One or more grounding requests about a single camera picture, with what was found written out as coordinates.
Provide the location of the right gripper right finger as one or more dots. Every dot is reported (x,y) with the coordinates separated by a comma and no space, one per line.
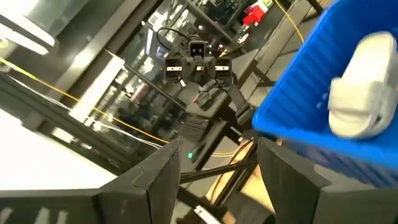
(311,202)

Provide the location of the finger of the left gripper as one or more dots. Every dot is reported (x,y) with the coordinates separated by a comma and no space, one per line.
(223,73)
(173,74)

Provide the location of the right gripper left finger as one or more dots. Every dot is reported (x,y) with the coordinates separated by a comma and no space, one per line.
(124,202)

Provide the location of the blue plastic bin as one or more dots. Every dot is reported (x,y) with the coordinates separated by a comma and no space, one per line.
(295,93)

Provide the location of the white slide sandal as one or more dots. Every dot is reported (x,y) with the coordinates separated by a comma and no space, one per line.
(363,93)

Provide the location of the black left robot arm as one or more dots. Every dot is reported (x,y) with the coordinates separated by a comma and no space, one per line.
(236,99)

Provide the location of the black keyboard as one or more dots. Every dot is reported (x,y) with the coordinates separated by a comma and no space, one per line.
(194,127)

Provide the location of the red object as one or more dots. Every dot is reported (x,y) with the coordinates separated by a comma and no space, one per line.
(253,15)

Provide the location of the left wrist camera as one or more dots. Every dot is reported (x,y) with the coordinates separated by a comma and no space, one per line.
(198,49)

